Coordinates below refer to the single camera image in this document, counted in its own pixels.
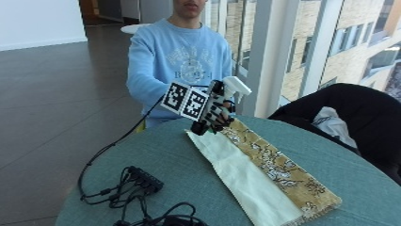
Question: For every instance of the yellow chair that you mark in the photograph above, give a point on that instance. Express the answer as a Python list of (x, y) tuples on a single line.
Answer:
[(142, 126)]

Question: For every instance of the white cloth bag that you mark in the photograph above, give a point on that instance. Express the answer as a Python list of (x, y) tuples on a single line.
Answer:
[(334, 124)]

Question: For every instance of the white round table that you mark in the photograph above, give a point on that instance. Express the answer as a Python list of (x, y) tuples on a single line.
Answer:
[(134, 28)]

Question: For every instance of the black power adapter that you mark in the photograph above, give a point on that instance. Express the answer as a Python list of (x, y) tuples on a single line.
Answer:
[(178, 220)]

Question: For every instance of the person in light blue sweatshirt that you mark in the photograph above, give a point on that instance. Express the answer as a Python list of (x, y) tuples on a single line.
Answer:
[(179, 53)]

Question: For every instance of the white spray bottle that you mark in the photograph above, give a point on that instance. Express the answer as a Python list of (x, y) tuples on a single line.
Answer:
[(235, 85)]

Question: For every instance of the black jacket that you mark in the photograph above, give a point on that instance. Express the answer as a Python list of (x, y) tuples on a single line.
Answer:
[(368, 119)]

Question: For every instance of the cream and gold patterned cloth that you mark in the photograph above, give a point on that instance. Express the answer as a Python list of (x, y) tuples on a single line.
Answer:
[(259, 169)]

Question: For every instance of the white window frame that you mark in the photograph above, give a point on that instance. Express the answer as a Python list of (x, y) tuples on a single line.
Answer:
[(267, 56)]

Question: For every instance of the white cube of black markers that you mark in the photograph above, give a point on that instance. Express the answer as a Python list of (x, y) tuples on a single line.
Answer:
[(186, 101)]

